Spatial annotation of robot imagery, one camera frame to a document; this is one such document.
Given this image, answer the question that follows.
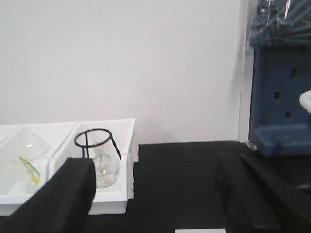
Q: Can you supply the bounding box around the right white storage bin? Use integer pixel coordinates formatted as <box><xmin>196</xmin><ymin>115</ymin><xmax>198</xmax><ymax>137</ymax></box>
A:
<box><xmin>48</xmin><ymin>118</ymin><xmax>139</xmax><ymax>215</ymax></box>

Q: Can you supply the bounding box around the blue-grey drying pegboard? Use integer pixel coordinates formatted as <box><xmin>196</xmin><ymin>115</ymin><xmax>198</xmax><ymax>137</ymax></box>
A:
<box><xmin>248</xmin><ymin>45</ymin><xmax>311</xmax><ymax>156</ymax></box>

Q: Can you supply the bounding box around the black wire tripod stand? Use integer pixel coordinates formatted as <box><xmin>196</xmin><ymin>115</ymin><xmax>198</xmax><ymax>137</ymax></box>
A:
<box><xmin>74</xmin><ymin>128</ymin><xmax>121</xmax><ymax>159</ymax></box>

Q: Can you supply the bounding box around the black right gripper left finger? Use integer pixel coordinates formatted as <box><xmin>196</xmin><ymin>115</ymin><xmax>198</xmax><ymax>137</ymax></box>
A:
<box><xmin>0</xmin><ymin>158</ymin><xmax>96</xmax><ymax>233</ymax></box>

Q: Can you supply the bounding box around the white storage bin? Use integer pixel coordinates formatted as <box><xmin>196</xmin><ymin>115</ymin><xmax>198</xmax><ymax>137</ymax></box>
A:
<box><xmin>0</xmin><ymin>122</ymin><xmax>76</xmax><ymax>216</ymax></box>
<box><xmin>48</xmin><ymin>118</ymin><xmax>139</xmax><ymax>215</ymax></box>

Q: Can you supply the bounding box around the white lab faucet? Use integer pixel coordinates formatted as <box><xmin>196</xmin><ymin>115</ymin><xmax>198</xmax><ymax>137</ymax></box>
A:
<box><xmin>299</xmin><ymin>90</ymin><xmax>311</xmax><ymax>114</ymax></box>

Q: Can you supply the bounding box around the middle white storage bin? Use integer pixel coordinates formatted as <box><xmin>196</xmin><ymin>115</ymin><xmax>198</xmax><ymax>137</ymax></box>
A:
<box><xmin>0</xmin><ymin>122</ymin><xmax>76</xmax><ymax>216</ymax></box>

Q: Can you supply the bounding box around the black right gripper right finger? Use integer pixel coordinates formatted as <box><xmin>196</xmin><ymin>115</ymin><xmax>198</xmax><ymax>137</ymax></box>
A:
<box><xmin>215</xmin><ymin>151</ymin><xmax>311</xmax><ymax>233</ymax></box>

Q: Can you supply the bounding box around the white test tube rack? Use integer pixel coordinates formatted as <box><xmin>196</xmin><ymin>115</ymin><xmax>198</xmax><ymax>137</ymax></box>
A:
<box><xmin>174</xmin><ymin>228</ymin><xmax>227</xmax><ymax>233</ymax></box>

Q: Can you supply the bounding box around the plastic bag of pegs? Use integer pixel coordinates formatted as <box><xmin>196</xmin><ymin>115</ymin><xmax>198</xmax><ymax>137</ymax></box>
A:
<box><xmin>248</xmin><ymin>0</ymin><xmax>311</xmax><ymax>48</ymax></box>

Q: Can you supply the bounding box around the round glass flask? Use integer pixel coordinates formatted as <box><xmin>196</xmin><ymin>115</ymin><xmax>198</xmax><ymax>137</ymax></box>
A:
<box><xmin>94</xmin><ymin>141</ymin><xmax>121</xmax><ymax>189</ymax></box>

